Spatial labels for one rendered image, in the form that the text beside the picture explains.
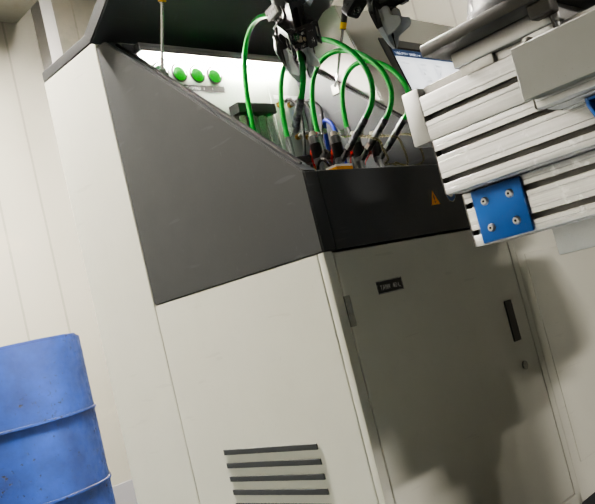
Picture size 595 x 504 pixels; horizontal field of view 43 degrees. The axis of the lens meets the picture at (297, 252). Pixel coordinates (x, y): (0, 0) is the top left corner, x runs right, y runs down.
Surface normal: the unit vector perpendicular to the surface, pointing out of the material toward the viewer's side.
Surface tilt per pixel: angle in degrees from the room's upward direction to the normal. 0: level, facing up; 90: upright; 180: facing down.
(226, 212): 90
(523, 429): 90
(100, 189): 90
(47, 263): 90
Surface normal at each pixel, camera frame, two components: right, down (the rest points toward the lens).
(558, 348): 0.68, -0.22
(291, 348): -0.69, 0.11
